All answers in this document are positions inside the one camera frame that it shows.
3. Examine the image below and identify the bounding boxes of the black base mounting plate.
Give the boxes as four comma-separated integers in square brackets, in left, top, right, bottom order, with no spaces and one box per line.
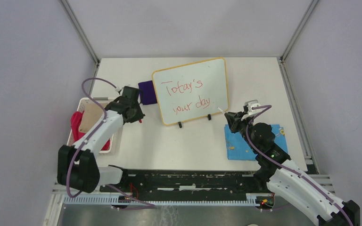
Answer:
[115,169,270,201]

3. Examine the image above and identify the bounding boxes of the white cable duct rail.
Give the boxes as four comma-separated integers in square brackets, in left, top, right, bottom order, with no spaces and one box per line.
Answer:
[63,194,260,207]

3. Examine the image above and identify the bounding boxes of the pink cloth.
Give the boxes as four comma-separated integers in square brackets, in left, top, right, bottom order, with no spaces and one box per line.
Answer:
[71,111,111,152]

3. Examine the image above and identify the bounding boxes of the blue patterned cloth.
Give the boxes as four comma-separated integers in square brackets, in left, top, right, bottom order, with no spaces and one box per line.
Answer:
[224,124,288,161]

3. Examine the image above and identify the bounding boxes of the right aluminium frame post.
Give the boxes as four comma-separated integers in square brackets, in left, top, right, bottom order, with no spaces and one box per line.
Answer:
[280,0,320,62]

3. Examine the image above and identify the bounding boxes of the aluminium frame post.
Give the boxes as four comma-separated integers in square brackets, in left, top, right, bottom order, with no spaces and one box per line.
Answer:
[280,0,320,62]
[59,0,100,66]

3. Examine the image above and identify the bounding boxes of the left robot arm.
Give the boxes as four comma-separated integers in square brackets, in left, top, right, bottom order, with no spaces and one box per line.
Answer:
[57,86,145,193]

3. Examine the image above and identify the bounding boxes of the yellow-framed whiteboard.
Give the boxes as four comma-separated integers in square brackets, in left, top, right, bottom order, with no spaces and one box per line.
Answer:
[152,57,230,126]

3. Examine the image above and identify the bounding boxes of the beige cloth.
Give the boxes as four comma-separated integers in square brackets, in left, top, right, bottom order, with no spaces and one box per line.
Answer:
[78,102,104,133]

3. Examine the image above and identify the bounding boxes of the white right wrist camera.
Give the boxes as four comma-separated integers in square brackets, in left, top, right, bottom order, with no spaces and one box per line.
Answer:
[243,100,261,117]

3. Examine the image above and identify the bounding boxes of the left aluminium frame post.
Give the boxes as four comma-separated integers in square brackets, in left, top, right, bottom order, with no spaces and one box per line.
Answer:
[59,0,100,66]

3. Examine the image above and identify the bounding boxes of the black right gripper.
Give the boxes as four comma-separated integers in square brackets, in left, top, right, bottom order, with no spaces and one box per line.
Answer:
[225,110,259,153]

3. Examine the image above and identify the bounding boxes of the purple cloth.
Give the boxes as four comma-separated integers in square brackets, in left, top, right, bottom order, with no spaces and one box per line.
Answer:
[138,81,157,105]

